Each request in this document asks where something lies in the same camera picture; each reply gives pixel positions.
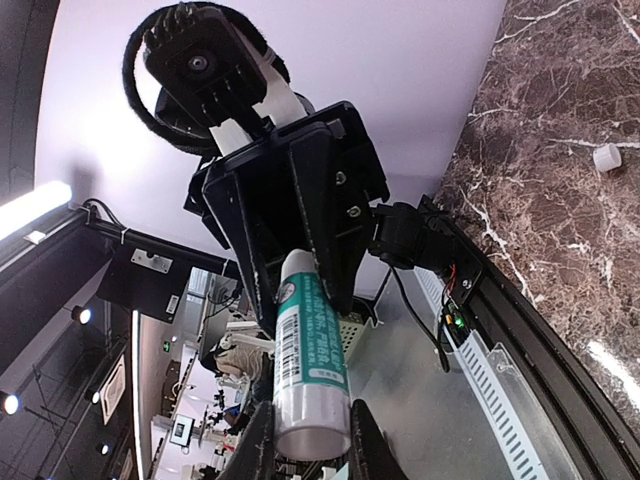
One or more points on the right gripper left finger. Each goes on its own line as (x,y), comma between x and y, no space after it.
(254,457)

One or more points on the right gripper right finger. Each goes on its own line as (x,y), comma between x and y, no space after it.
(370,457)

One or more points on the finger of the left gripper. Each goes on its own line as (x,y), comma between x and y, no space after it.
(336,241)
(230,206)

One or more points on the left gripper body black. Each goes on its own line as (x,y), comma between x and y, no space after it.
(265,172)

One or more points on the green white glue stick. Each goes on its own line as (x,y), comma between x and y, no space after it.
(311,391)

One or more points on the small grey glue cap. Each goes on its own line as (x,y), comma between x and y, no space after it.
(606,158)

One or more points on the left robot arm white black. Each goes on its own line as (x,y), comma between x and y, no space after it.
(400,237)

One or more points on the white slotted cable duct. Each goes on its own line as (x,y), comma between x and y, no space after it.
(515,444)

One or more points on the black front table rail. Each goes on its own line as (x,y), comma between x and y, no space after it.
(598,440)

